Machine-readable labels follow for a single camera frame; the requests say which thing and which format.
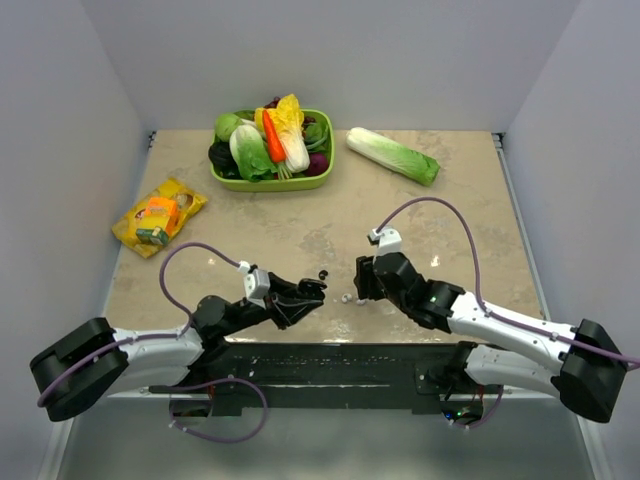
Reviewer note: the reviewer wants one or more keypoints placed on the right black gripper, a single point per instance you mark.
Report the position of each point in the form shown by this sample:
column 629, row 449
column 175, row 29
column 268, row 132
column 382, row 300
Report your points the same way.
column 372, row 275

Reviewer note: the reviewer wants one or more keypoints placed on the aluminium front rail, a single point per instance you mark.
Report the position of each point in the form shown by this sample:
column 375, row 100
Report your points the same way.
column 146, row 393

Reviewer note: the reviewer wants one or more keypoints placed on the napa cabbage on table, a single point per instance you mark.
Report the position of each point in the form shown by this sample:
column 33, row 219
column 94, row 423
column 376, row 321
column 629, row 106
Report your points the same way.
column 393, row 155

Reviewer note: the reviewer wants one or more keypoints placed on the round green vegetable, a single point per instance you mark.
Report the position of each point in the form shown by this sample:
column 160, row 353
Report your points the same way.
column 226, row 124

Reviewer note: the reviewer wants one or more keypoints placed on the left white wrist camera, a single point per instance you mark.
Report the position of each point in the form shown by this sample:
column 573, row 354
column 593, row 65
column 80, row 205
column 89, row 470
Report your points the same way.
column 256, row 282

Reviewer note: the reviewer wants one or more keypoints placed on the orange toy carrot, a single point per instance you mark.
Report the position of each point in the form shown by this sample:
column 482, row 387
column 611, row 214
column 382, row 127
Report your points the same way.
column 275, row 149

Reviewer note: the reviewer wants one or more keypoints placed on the dark green spinach leaves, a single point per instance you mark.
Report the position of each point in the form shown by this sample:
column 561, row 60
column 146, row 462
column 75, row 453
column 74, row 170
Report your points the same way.
column 315, row 136

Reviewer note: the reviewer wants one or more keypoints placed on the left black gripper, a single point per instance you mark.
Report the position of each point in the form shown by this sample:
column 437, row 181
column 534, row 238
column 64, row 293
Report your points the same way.
column 279, row 305

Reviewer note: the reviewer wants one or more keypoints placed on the dark black vegetable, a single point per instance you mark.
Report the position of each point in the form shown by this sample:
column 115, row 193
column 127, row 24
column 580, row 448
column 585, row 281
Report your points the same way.
column 219, row 154

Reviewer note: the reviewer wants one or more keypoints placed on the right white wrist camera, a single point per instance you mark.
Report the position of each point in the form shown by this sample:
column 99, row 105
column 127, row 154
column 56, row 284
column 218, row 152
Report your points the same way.
column 386, row 241

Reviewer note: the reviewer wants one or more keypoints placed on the green white bok choy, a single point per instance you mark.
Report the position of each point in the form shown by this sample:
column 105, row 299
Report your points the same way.
column 250, row 154

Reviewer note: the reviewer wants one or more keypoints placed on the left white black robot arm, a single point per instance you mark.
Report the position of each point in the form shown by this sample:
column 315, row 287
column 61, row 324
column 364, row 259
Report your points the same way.
column 96, row 359

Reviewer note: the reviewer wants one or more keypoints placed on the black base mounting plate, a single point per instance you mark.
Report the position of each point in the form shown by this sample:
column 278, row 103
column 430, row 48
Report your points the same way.
column 419, row 378

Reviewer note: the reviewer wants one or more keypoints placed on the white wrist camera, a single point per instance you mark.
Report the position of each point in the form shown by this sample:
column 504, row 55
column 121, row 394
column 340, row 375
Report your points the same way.
column 386, row 241
column 256, row 282

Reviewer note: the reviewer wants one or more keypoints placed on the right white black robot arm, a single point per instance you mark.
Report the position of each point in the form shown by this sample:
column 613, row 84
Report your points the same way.
column 579, row 365

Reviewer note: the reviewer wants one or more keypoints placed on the purple beet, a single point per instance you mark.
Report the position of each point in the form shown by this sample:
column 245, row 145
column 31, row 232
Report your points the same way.
column 318, row 164

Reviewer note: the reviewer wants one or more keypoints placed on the yellow leaf cabbage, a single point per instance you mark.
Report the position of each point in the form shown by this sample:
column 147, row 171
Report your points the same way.
column 288, row 118

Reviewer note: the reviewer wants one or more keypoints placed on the orange green small box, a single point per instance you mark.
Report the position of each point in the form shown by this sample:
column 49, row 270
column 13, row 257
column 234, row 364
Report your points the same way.
column 158, row 221

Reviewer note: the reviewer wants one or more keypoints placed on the green plastic vegetable tray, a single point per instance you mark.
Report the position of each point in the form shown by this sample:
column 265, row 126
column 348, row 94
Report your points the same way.
column 232, row 181

